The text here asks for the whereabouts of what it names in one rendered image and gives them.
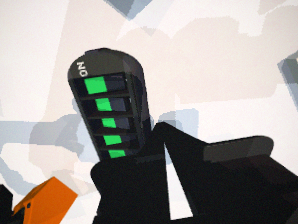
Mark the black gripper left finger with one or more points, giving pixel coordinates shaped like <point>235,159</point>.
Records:
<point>148,166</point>

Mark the dark grey switch panel with green rocker switches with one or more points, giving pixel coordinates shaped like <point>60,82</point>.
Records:
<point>110,91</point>

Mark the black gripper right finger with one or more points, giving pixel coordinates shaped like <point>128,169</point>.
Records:
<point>192,159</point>

